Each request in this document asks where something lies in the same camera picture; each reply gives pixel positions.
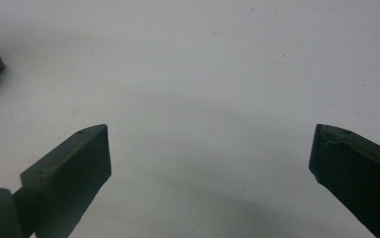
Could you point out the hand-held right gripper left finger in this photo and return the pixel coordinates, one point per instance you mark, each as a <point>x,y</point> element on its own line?
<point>75,165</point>

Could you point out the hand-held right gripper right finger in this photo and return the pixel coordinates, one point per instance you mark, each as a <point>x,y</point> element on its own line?
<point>359,172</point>

